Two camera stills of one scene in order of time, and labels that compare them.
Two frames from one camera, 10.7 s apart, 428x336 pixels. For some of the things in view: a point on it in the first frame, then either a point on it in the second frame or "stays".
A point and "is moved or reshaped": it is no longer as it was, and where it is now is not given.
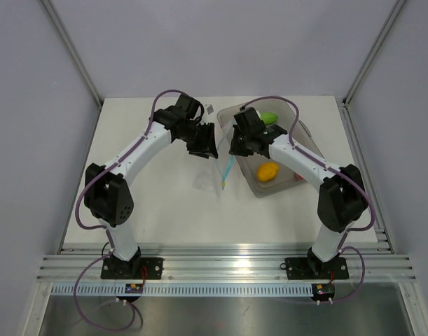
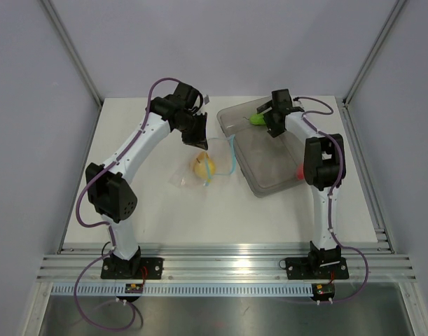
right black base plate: (314, 268) stays
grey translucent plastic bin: (264, 175) stays
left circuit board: (134, 288) stays
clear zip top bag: (211, 177) is moved or reshaped
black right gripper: (236, 150) -> (274, 129)
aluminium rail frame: (82, 262) stays
